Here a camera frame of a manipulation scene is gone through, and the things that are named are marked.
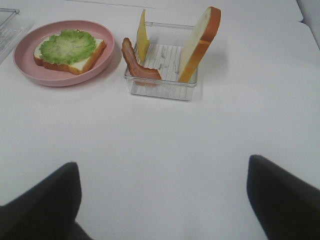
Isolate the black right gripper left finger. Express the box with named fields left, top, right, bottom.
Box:
left=0, top=162, right=90, bottom=240

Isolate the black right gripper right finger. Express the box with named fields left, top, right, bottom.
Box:
left=246, top=155, right=320, bottom=240

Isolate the bread slice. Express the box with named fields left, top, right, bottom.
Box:
left=178, top=6, right=222, bottom=83
left=33, top=36, right=107, bottom=75

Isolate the pink bacon strip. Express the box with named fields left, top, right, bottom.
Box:
left=121, top=37, right=162, bottom=80

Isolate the green lettuce leaf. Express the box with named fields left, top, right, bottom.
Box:
left=39, top=29, right=98, bottom=65

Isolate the yellow cheese slice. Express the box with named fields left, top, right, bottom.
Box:
left=136, top=9, right=150, bottom=63

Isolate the pink round plate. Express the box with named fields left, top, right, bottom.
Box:
left=13, top=20, right=116, bottom=87

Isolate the left clear plastic tray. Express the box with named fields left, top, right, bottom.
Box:
left=0, top=7, right=35, bottom=64

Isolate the clear plastic tray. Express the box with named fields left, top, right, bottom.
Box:
left=124, top=21, right=198, bottom=101
left=0, top=7, right=35, bottom=64

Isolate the right clear plastic tray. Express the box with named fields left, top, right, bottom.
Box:
left=124, top=21, right=198, bottom=101

